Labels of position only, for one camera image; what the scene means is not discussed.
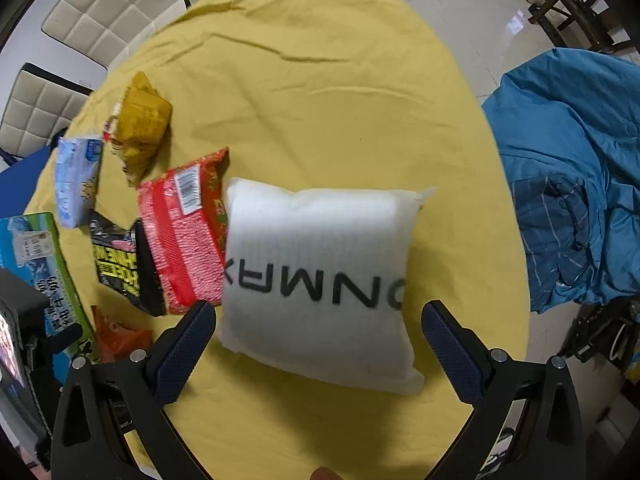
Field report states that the orange snack bag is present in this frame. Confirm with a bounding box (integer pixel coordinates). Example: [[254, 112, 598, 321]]
[[91, 306, 153, 363]]

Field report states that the black shoe wipes pack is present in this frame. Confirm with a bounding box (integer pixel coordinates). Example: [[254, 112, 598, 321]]
[[89, 211, 167, 318]]

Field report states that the light blue tissue pack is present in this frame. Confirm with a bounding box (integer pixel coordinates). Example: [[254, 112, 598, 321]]
[[53, 136, 104, 229]]

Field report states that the red noodle packet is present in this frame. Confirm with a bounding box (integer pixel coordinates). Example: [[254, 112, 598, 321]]
[[138, 148, 229, 315]]

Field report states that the yellow snack bag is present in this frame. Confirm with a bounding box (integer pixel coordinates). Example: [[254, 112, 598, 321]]
[[102, 72, 172, 188]]

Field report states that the white pillow pack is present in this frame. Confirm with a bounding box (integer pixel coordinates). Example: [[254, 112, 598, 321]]
[[218, 178, 428, 396]]

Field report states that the open cardboard box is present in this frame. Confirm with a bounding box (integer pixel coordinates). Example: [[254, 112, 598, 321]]
[[1, 212, 98, 382]]

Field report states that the blue foam mat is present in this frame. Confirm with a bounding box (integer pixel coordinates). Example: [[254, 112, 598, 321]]
[[0, 146, 51, 218]]

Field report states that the left white quilted chair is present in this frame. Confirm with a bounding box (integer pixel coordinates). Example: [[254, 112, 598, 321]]
[[1, 63, 92, 158]]

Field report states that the white quilted chair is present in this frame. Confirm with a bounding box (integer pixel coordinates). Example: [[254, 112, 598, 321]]
[[1, 63, 92, 158], [41, 0, 191, 72]]

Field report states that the blue blanket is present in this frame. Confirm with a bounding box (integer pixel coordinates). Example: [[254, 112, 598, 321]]
[[482, 48, 639, 313]]

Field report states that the right white quilted chair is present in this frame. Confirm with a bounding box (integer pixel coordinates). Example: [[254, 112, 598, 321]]
[[41, 0, 191, 72]]

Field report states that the yellow tablecloth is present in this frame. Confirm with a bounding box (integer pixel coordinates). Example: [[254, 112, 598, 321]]
[[68, 0, 529, 479]]

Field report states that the brown wooden chair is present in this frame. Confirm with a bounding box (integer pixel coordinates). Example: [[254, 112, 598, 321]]
[[528, 0, 639, 55]]

